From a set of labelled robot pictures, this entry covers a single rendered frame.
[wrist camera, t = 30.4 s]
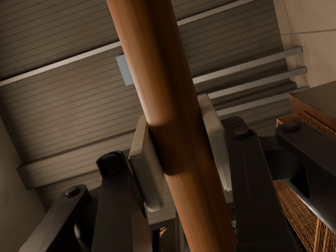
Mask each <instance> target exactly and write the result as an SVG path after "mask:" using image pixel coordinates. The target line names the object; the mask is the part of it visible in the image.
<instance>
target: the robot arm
mask: <svg viewBox="0 0 336 252"><path fill-rule="evenodd" d="M197 98H198V102H199V106H200V109H201V115H202V119H203V122H204V125H205V129H206V132H207V135H208V139H209V142H210V146H211V149H212V152H213V155H214V159H215V162H216V165H217V168H218V172H219V175H220V178H221V181H222V185H223V188H224V190H227V191H231V190H232V197H233V208H234V218H235V229H236V239H237V243H235V244H234V246H233V248H234V252H299V250H298V247H297V244H296V241H295V238H294V236H293V235H291V232H290V229H289V226H288V223H287V220H286V217H285V214H284V211H283V208H282V205H281V203H280V200H279V197H278V194H277V191H276V188H275V185H274V182H273V181H282V180H286V183H287V185H288V186H289V187H290V188H291V189H292V190H293V191H294V192H295V194H296V195H297V196H298V197H299V198H300V199H301V200H302V201H303V202H304V203H305V204H306V205H307V206H308V207H309V208H310V209H311V210H312V211H313V212H314V213H315V214H316V215H317V216H318V217H319V219H320V220H321V221H322V222H323V223H324V224H325V225H326V226H327V227H328V228H329V229H330V230H331V231H332V232H333V233H334V234H335V235H336V138H334V137H332V136H330V135H328V134H326V133H325V132H323V131H321V130H319V129H317V128H315V127H314V126H312V125H310V124H308V123H306V122H303V121H296V120H293V121H288V122H286V123H283V124H281V125H279V126H278V127H276V129H275V134H276V135H273V136H258V134H257V132H256V131H255V130H254V129H249V127H248V126H247V124H246V123H245V122H244V120H243V119H242V118H241V117H239V116H232V117H229V118H226V119H222V120H220V119H219V117H218V114H217V112H216V110H215V108H214V106H213V104H212V102H211V100H210V98H209V96H208V94H206V93H203V94H200V95H198V97H197ZM95 163H96V165H97V167H98V169H99V172H100V174H101V176H102V181H101V185H100V186H98V187H96V188H94V189H92V190H90V191H89V190H88V188H87V186H86V185H85V184H78V185H75V186H74V185H73V186H71V187H69V188H67V189H66V190H65V191H64V192H63V193H62V194H61V195H60V196H59V197H58V198H57V200H56V201H55V202H54V204H53V205H52V206H51V208H50V209H49V210H48V212H47V213H46V214H45V216H44V217H43V218H42V220H41V221H40V222H39V224H38V225H37V226H36V228H35V229H34V230H33V232H32V233H31V234H30V236H29V237H28V238H27V240H26V241H25V242H24V244H23V245H22V246H21V248H20V249H19V250H18V252H153V249H152V242H151V234H150V227H149V220H148V213H147V211H146V208H145V206H144V202H145V204H146V207H147V209H148V211H150V212H156V211H159V210H162V209H163V207H164V170H163V167H162V164H161V161H160V158H159V155H158V152H157V149H156V146H155V143H154V140H153V137H152V134H151V131H150V128H149V125H148V122H147V119H146V116H145V113H144V112H143V113H141V114H140V116H139V120H138V123H137V127H136V131H135V134H134V138H133V142H132V145H131V148H129V149H125V150H123V151H121V150H115V151H112V152H109V153H106V154H104V155H103V156H101V157H100V158H98V159H97V160H96V162H95Z"/></svg>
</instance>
